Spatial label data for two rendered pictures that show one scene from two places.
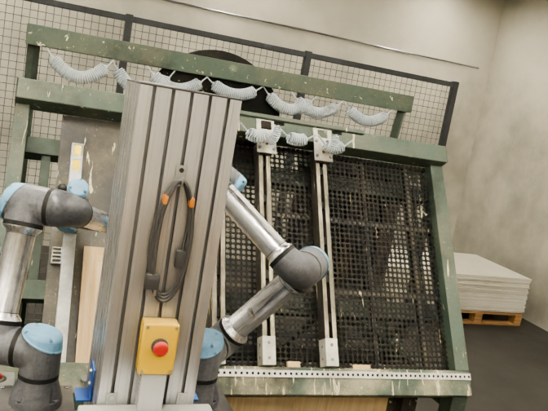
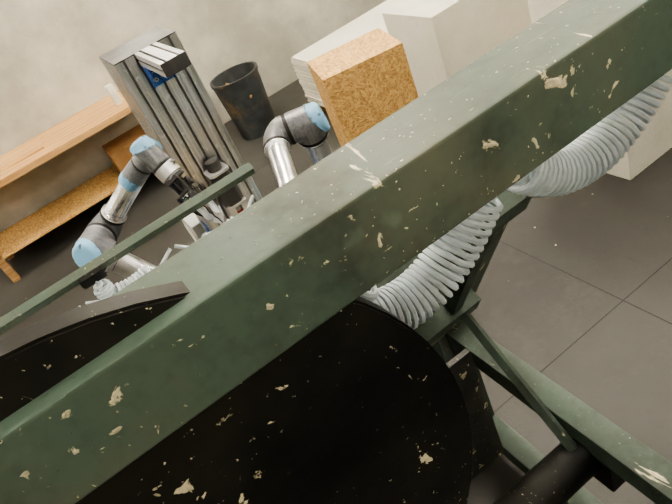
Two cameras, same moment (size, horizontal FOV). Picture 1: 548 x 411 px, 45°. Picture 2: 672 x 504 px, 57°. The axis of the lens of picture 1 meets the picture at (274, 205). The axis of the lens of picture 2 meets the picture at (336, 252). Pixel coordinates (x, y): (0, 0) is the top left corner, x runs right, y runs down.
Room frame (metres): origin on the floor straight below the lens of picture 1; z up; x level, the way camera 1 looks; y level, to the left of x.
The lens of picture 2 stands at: (4.05, 0.76, 2.48)
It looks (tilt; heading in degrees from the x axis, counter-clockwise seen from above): 35 degrees down; 183
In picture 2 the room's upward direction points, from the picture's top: 25 degrees counter-clockwise
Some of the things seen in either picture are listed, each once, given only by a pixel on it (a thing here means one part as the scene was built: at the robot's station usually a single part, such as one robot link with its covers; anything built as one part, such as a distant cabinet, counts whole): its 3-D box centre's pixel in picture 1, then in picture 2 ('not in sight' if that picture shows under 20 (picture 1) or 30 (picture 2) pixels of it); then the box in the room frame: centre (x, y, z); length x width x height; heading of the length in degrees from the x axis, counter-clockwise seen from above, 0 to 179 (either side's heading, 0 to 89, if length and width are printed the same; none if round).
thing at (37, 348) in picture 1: (39, 349); not in sight; (1.82, 0.61, 1.20); 0.13 x 0.12 x 0.14; 89
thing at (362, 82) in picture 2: not in sight; (383, 141); (0.41, 1.13, 0.63); 0.50 x 0.42 x 1.25; 95
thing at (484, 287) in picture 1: (409, 282); not in sight; (7.23, -1.67, 0.28); 2.46 x 1.04 x 0.55; 111
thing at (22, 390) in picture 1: (37, 386); not in sight; (1.82, 0.60, 1.09); 0.15 x 0.15 x 0.10
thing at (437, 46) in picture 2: not in sight; (466, 42); (-0.95, 2.20, 0.48); 1.00 x 0.64 x 0.95; 111
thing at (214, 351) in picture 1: (204, 352); not in sight; (2.01, 0.14, 1.20); 0.13 x 0.12 x 0.14; 163
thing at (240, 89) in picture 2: not in sight; (246, 102); (-2.21, 0.20, 0.33); 0.52 x 0.52 x 0.65
